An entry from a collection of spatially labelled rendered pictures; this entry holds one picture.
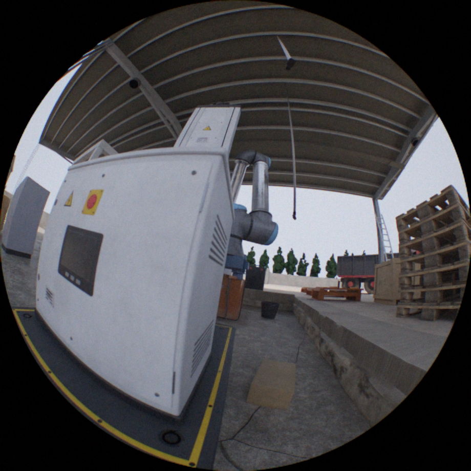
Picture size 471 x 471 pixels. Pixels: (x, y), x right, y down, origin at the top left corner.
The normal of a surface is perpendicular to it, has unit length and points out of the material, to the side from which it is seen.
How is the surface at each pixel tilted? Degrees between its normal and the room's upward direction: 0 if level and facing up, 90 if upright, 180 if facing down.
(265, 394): 90
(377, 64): 172
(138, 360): 90
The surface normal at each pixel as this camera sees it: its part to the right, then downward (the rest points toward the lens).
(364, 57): -0.12, 0.99
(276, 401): -0.34, -0.29
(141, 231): -0.04, -0.26
